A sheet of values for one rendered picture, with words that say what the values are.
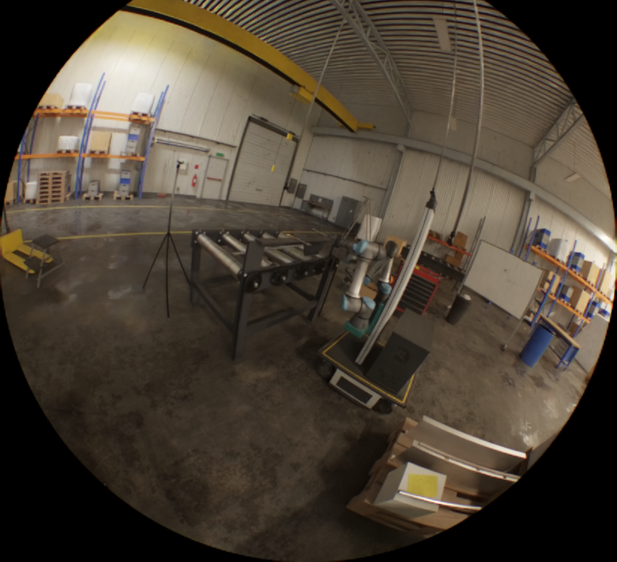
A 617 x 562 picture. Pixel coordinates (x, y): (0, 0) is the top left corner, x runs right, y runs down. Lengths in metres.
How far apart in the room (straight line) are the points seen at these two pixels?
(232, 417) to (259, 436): 0.24
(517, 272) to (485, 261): 0.91
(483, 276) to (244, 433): 5.37
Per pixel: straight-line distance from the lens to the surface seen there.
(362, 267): 1.48
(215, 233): 2.36
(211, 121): 11.02
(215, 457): 1.62
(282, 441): 1.71
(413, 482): 1.39
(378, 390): 1.85
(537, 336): 5.78
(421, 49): 9.47
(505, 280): 5.51
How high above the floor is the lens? 1.58
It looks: 17 degrees down
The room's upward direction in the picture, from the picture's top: 17 degrees clockwise
